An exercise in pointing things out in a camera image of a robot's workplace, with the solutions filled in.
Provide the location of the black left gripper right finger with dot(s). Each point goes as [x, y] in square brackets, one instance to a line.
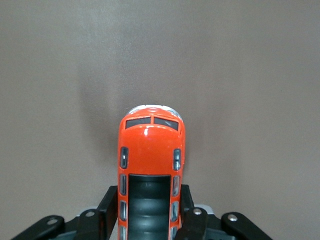
[190, 215]

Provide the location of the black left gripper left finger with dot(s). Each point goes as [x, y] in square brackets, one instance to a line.
[107, 212]

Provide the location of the orange toy bus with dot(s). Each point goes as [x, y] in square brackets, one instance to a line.
[150, 150]

